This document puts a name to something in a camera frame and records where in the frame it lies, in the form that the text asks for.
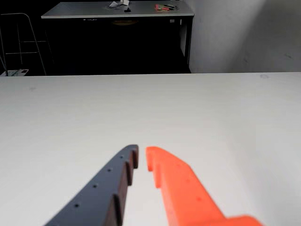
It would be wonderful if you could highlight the metal step ladder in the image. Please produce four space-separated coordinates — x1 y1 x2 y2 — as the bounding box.
0 13 54 76

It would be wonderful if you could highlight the grey top black desk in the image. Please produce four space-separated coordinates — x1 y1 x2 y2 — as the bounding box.
41 0 195 73

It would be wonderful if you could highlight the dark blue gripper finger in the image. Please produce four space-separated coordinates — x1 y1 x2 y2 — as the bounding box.
43 144 140 226

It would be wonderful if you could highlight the small box with print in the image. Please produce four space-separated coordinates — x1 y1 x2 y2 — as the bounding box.
7 69 29 77

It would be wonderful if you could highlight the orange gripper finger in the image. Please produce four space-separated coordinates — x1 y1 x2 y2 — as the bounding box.
145 146 264 226

